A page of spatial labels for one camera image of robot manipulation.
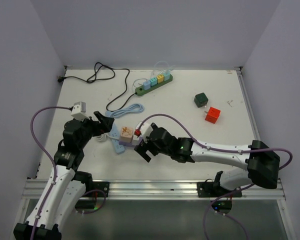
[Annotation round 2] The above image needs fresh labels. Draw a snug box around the black base bracket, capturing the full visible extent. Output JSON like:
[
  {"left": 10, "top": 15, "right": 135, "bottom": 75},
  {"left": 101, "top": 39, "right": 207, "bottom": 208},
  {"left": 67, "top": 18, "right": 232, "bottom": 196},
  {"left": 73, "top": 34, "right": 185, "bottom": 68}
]
[
  {"left": 196, "top": 174, "right": 231, "bottom": 198},
  {"left": 82, "top": 181, "right": 110, "bottom": 198}
]

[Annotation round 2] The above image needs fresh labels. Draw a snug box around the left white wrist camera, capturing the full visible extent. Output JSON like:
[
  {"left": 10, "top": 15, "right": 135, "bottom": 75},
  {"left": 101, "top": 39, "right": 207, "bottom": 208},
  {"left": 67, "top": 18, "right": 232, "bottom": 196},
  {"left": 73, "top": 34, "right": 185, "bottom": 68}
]
[{"left": 71, "top": 101, "right": 89, "bottom": 121}]

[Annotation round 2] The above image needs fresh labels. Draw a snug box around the teal plug adapter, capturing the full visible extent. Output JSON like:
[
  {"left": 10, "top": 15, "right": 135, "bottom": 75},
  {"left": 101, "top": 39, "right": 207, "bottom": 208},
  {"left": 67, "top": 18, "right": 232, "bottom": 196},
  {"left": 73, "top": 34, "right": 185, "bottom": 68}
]
[{"left": 149, "top": 77, "right": 158, "bottom": 88}]

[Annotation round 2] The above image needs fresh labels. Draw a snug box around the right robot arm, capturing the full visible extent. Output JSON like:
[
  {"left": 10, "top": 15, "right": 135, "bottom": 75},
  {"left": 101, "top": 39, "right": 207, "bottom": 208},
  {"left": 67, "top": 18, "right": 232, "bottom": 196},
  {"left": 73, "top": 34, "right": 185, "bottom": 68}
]
[{"left": 134, "top": 122, "right": 280, "bottom": 197}]

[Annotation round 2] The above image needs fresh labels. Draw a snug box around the black wall plug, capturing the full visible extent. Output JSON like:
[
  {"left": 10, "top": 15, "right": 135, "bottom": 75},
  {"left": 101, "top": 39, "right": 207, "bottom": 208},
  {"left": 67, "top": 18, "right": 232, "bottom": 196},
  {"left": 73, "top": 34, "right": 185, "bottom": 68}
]
[{"left": 57, "top": 76, "right": 66, "bottom": 83}]

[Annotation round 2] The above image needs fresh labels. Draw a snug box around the purple power strip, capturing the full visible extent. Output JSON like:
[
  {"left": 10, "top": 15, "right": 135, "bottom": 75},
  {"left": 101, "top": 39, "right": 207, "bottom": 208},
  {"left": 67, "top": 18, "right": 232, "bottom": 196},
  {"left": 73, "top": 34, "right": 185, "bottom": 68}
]
[{"left": 118, "top": 138, "right": 143, "bottom": 148}]

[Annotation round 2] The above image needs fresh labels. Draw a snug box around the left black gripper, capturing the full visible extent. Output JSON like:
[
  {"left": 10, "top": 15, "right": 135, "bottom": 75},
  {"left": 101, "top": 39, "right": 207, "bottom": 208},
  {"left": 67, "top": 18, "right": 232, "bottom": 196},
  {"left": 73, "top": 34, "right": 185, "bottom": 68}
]
[{"left": 76, "top": 111, "right": 114, "bottom": 149}]

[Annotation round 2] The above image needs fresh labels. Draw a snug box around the black power cable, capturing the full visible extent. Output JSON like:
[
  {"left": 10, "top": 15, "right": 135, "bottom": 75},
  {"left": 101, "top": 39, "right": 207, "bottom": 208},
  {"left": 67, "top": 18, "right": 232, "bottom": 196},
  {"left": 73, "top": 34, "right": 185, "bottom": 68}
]
[{"left": 63, "top": 61, "right": 138, "bottom": 112}]

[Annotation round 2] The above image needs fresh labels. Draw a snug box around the aluminium mounting rail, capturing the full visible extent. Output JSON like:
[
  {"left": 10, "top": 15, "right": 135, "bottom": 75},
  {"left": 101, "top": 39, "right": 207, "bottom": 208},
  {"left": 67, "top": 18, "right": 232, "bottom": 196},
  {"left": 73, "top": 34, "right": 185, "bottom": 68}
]
[{"left": 21, "top": 176, "right": 286, "bottom": 201}]

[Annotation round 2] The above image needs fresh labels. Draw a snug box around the blue plug adapter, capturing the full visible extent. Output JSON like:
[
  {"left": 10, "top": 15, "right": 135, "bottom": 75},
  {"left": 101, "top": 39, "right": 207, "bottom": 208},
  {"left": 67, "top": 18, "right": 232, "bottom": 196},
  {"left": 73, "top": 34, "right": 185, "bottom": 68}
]
[{"left": 142, "top": 80, "right": 151, "bottom": 91}]

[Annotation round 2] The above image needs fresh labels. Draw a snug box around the left black base bracket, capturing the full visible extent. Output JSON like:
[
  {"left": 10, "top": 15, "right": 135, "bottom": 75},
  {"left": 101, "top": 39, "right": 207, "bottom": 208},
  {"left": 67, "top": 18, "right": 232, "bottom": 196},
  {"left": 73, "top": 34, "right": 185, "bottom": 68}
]
[{"left": 82, "top": 181, "right": 110, "bottom": 198}]

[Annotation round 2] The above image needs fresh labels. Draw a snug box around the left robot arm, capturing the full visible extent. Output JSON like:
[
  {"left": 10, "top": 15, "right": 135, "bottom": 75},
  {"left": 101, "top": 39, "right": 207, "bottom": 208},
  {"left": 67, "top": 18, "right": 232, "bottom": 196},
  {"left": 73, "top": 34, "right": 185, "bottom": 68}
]
[{"left": 13, "top": 111, "right": 114, "bottom": 240}]

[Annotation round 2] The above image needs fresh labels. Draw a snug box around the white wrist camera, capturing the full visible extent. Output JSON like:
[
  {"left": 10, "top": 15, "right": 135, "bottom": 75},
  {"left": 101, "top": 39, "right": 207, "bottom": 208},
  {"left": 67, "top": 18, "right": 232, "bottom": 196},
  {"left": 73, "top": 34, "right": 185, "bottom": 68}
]
[
  {"left": 133, "top": 121, "right": 153, "bottom": 143},
  {"left": 71, "top": 101, "right": 89, "bottom": 121}
]

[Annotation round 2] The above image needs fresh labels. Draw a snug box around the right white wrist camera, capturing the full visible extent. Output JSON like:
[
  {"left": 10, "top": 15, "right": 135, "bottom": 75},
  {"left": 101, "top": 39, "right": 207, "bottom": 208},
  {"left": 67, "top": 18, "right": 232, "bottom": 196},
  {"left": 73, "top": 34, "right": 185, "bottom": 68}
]
[{"left": 133, "top": 121, "right": 153, "bottom": 143}]

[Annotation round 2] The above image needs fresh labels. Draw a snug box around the blue power strip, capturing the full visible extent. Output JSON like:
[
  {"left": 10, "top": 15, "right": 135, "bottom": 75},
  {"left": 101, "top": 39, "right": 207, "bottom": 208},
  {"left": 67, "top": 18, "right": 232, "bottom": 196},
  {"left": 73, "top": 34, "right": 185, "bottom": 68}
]
[{"left": 107, "top": 124, "right": 126, "bottom": 155}]

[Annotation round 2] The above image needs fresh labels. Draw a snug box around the blue power strip cable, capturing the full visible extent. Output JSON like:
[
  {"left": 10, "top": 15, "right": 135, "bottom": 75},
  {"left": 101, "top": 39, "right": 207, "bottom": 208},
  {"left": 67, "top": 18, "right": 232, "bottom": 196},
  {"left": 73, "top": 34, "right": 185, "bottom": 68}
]
[{"left": 104, "top": 103, "right": 145, "bottom": 118}]

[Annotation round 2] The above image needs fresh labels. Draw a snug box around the red cube plug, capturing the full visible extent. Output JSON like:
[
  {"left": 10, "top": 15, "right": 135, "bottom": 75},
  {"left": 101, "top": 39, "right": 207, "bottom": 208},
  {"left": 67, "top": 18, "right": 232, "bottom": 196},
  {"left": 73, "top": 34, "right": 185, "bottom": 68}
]
[{"left": 204, "top": 107, "right": 221, "bottom": 124}]

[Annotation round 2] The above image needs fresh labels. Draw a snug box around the pink deer cube socket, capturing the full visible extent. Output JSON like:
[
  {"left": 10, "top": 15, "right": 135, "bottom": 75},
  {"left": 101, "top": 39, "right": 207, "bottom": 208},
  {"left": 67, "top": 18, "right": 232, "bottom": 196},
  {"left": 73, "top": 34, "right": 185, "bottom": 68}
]
[{"left": 119, "top": 126, "right": 135, "bottom": 143}]

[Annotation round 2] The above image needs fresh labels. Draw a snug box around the green plug adapter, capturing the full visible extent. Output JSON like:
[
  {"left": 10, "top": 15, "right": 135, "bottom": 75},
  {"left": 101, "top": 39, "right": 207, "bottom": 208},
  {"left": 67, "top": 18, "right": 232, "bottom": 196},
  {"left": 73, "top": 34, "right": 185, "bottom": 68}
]
[{"left": 163, "top": 72, "right": 171, "bottom": 81}]

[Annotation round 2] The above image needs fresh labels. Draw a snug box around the green power strip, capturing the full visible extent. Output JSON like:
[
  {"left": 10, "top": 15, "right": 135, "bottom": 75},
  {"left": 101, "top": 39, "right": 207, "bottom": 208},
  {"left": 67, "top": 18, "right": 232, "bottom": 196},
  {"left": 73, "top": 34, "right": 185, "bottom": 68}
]
[{"left": 134, "top": 73, "right": 173, "bottom": 97}]

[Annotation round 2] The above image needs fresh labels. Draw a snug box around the right black base bracket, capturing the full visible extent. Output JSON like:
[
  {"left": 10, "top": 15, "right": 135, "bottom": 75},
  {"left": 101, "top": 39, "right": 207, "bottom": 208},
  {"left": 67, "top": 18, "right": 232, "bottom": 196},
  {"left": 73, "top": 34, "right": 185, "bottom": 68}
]
[{"left": 196, "top": 174, "right": 231, "bottom": 198}]

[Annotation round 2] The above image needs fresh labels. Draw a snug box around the dark green cube plug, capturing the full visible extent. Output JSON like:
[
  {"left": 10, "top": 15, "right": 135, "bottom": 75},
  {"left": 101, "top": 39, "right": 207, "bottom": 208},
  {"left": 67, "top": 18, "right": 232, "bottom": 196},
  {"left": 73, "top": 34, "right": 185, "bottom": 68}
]
[{"left": 194, "top": 92, "right": 209, "bottom": 108}]

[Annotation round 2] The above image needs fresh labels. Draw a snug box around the yellow plug adapter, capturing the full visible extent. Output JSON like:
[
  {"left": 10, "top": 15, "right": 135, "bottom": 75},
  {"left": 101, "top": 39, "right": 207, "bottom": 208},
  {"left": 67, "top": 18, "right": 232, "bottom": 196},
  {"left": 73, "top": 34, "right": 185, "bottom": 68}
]
[{"left": 156, "top": 74, "right": 165, "bottom": 84}]

